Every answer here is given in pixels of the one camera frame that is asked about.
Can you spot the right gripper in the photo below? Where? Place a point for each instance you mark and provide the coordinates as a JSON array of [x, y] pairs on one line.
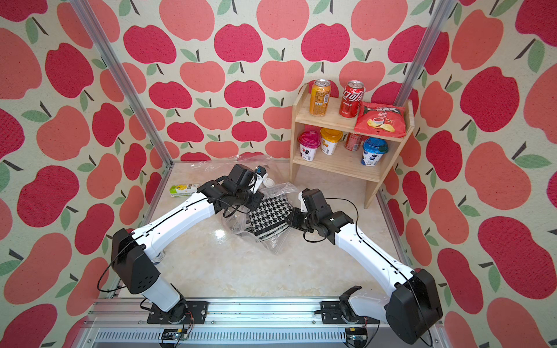
[[294, 220]]

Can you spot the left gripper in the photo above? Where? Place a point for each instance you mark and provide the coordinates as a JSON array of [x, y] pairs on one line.
[[259, 196]]

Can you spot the black white houndstooth scarf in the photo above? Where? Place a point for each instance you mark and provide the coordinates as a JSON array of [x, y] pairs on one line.
[[270, 219]]

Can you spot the clear plastic vacuum bag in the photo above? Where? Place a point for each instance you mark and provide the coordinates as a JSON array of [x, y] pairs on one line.
[[235, 221]]

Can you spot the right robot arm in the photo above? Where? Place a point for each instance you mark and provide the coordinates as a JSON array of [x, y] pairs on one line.
[[411, 303]]

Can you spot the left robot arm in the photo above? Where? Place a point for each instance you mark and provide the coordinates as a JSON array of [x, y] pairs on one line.
[[134, 254]]

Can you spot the white vacuum bag valve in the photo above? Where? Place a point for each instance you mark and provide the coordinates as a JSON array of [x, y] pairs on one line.
[[268, 182]]

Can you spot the red chips bag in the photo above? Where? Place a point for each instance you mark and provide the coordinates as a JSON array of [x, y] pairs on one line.
[[381, 120]]

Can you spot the green white drink carton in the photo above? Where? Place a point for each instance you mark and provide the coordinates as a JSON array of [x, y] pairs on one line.
[[183, 190]]

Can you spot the wooden two-tier shelf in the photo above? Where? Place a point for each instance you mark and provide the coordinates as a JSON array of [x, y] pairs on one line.
[[343, 161]]

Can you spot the pink lid cup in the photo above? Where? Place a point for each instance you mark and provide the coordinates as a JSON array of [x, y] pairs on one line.
[[309, 142]]

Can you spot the yellow lid cup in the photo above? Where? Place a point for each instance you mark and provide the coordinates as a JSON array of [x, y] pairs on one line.
[[329, 140]]

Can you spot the red can lower shelf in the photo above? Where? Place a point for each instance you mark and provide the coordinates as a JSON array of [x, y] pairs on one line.
[[353, 142]]

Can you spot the blue lid cup on shelf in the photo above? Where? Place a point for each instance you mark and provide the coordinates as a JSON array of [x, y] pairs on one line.
[[373, 149]]

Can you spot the orange drink can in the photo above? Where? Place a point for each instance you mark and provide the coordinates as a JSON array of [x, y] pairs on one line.
[[319, 100]]

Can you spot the red cola can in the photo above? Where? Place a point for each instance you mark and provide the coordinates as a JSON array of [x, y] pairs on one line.
[[351, 99]]

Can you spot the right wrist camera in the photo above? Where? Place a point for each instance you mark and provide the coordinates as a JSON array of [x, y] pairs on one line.
[[302, 204]]

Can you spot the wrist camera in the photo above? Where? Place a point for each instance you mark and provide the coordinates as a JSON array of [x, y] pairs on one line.
[[302, 204], [260, 176]]

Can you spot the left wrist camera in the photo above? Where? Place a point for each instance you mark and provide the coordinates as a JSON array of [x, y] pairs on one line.
[[260, 176]]

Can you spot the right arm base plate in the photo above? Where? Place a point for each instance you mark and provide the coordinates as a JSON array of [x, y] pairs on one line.
[[339, 312]]

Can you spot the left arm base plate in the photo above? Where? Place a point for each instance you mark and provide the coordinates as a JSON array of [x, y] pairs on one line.
[[184, 312]]

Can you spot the aluminium front rail frame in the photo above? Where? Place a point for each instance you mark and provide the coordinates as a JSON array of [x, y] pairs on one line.
[[232, 322]]

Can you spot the left aluminium corner post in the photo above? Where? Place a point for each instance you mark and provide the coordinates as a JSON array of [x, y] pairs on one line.
[[94, 29]]

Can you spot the aluminium corner post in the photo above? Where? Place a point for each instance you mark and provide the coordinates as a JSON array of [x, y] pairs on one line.
[[436, 24], [94, 29]]

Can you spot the right aluminium corner post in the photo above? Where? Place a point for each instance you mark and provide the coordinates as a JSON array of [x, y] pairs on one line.
[[436, 24]]

